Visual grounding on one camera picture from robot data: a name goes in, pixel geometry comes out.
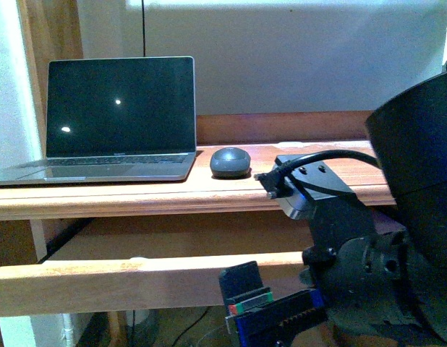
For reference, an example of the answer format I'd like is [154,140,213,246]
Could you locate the black power cable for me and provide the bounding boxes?
[140,0,147,58]

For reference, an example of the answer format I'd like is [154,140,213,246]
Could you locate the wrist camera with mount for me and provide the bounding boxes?
[254,161,358,220]

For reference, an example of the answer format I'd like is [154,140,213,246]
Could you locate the wooden keyboard tray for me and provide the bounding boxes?
[0,213,312,317]

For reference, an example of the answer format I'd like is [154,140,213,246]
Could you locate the grey wireless mouse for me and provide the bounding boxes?
[210,147,251,179]

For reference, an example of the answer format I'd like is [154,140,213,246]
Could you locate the black camera cable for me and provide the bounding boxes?
[273,149,382,181]

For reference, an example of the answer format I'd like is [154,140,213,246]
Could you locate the wooden desk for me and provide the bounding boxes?
[0,0,398,347]

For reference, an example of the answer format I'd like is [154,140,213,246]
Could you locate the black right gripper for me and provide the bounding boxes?
[219,209,426,346]

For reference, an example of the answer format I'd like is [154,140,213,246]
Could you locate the grey laptop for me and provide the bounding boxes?
[0,56,197,187]

